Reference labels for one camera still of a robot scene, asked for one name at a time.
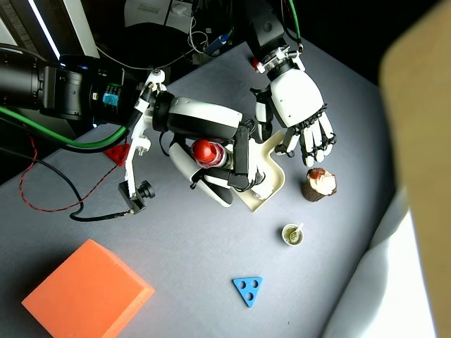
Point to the cream plastic dustpan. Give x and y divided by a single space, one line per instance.
275 176

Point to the white equipment case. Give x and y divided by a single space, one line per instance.
155 14

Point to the small toy soup bowl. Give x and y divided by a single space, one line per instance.
290 237

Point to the red triangle block with holes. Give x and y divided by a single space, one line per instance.
116 153

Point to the blue triangle block with holes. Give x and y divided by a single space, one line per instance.
248 290

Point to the small white spoon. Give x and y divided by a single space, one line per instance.
298 229

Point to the white fabric backdrop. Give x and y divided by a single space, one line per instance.
380 281

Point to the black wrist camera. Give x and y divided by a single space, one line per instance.
141 195

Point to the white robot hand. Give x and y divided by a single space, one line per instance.
296 98
204 114

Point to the tan cardboard panel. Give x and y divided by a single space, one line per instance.
423 123

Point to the toy cupcake with cream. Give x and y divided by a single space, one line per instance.
319 184

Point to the orange foam box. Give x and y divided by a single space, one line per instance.
84 288

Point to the grey table cloth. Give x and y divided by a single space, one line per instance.
211 264

